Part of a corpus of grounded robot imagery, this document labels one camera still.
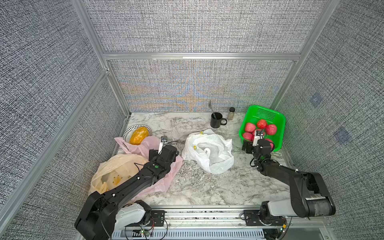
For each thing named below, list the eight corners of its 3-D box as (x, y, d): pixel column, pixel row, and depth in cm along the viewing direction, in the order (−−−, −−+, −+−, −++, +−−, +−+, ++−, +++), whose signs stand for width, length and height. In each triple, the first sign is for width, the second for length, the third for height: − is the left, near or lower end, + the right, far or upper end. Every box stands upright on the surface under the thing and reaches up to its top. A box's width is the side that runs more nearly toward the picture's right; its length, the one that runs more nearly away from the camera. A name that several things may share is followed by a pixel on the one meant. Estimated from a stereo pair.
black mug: (212, 129, 112) (213, 121, 105) (208, 121, 117) (209, 113, 110) (223, 126, 114) (225, 118, 107) (219, 119, 118) (221, 111, 111)
